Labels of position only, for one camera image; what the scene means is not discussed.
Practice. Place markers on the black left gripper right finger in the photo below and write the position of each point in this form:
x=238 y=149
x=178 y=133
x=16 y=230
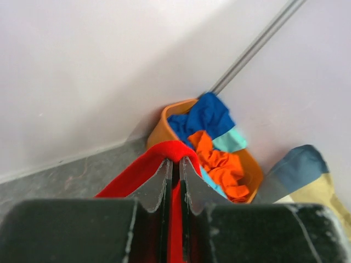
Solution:
x=217 y=230

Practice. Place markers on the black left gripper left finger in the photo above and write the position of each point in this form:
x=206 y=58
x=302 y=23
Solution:
x=130 y=229

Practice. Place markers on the red t shirt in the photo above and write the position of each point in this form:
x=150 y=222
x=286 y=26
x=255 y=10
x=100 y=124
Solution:
x=141 y=170

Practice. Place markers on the orange t shirt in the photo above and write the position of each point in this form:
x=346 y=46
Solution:
x=221 y=170

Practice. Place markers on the orange plastic laundry basket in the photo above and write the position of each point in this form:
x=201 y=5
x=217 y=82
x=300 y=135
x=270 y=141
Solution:
x=163 y=132

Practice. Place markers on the blue and beige checked pillow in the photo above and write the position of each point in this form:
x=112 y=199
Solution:
x=302 y=176

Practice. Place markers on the blue and teal t shirt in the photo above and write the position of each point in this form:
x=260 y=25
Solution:
x=208 y=114

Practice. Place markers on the right aluminium corner post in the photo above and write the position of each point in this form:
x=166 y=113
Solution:
x=257 y=44

